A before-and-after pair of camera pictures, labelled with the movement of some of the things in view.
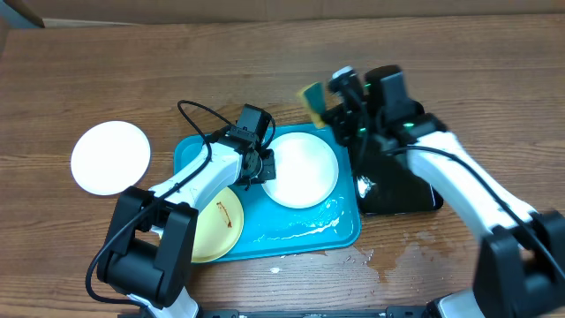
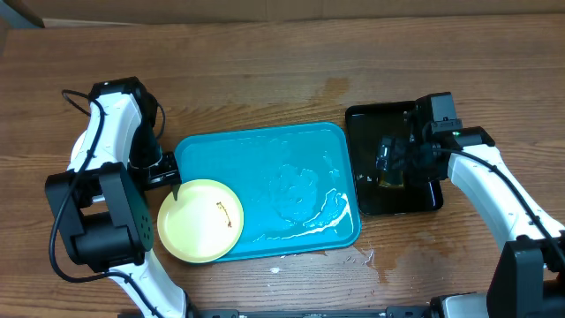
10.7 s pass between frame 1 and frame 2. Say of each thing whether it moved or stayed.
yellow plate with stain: stayed
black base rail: stayed
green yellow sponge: moved
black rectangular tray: stayed
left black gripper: moved
